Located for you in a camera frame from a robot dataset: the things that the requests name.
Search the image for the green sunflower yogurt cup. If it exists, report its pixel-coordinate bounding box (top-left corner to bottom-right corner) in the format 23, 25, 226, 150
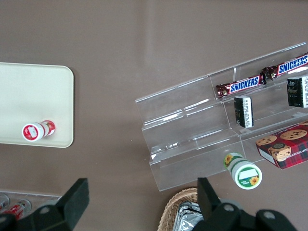
223, 152, 263, 189

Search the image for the cream plastic tray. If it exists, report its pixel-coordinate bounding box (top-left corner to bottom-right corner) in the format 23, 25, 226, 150
0, 62, 74, 148

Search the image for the oval light wicker basket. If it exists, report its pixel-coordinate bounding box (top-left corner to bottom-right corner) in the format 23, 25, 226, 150
157, 187, 205, 231

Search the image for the clear acrylic bottle rack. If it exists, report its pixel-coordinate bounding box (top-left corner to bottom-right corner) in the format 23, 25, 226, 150
0, 189, 64, 218

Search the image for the red tartan cookie box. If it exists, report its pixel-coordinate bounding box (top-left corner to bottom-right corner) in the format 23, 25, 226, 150
255, 120, 308, 170

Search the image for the clear acrylic step riser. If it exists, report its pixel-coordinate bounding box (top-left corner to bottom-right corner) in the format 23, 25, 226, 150
135, 74, 246, 192
208, 42, 308, 167

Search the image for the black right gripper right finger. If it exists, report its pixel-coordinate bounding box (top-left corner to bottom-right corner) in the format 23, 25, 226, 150
197, 177, 221, 221

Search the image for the small black box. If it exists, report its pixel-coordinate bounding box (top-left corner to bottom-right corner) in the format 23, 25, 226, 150
233, 95, 255, 128
286, 76, 308, 109

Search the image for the snickers chocolate bar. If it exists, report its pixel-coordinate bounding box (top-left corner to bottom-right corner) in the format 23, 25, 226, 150
215, 75, 267, 100
262, 51, 308, 80

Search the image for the red cola bottle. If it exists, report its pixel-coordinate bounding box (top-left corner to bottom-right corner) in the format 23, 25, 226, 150
3, 199, 32, 218

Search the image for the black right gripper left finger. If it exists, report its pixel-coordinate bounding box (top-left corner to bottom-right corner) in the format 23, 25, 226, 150
56, 178, 90, 218

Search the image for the red yogurt cup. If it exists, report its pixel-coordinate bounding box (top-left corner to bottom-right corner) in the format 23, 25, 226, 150
22, 119, 57, 143

